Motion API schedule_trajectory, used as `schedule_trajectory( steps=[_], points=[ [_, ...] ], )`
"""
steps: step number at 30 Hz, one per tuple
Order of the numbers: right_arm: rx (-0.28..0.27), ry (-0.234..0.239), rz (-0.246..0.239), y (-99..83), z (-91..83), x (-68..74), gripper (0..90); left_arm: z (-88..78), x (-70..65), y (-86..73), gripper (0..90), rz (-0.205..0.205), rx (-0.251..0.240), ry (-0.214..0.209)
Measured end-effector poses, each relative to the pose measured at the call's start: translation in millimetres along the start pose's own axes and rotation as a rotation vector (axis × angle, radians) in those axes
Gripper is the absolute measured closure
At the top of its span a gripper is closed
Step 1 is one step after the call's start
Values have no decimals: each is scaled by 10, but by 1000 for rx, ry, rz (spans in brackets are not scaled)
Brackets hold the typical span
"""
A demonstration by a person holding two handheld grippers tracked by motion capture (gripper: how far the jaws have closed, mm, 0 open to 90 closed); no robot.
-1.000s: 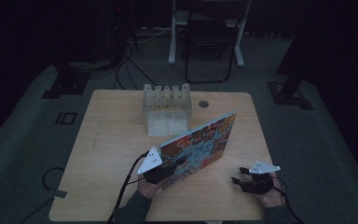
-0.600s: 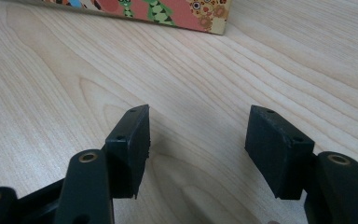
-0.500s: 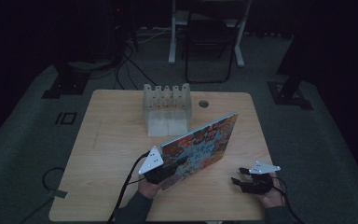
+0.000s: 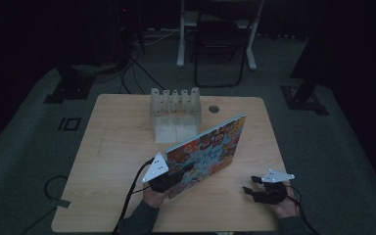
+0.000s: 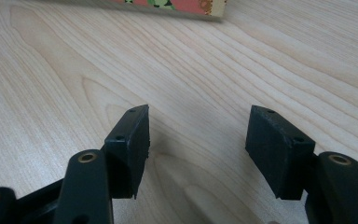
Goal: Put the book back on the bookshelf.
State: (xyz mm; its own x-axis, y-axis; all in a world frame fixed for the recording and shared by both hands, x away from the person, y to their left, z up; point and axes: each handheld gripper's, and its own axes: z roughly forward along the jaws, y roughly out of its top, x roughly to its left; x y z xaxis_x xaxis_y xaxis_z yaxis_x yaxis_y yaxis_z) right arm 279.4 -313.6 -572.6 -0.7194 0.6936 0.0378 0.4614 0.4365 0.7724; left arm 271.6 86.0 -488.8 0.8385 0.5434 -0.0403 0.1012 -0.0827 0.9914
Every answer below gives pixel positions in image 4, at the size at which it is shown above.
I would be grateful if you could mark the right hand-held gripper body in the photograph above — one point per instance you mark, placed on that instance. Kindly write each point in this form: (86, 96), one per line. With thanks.
(272, 192)

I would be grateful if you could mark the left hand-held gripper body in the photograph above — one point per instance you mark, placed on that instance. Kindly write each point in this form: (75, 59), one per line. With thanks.
(158, 176)

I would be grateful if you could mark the colourful picture book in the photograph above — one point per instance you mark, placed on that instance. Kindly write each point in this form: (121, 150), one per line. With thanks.
(209, 153)

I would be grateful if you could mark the translucent plastic book rack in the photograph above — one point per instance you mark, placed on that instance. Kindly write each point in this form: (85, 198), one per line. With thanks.
(175, 114)

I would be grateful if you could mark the person's right hand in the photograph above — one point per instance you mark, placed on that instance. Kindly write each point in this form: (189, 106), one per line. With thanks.
(287, 205)

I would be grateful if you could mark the person's left hand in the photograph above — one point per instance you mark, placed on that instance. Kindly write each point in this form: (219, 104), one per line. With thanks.
(153, 197)

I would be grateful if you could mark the black stand base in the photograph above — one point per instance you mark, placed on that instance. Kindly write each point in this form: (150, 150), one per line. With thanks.
(303, 99)
(70, 88)

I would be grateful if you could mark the grey tape patch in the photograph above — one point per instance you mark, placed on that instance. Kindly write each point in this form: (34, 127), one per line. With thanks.
(60, 203)

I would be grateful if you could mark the black floor marking tape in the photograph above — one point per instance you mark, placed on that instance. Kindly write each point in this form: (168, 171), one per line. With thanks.
(69, 124)

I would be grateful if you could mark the black folding chair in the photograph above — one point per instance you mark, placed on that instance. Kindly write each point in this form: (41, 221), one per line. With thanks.
(220, 36)

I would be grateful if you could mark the white desk frame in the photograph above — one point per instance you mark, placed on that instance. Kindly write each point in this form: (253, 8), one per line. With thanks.
(182, 39)

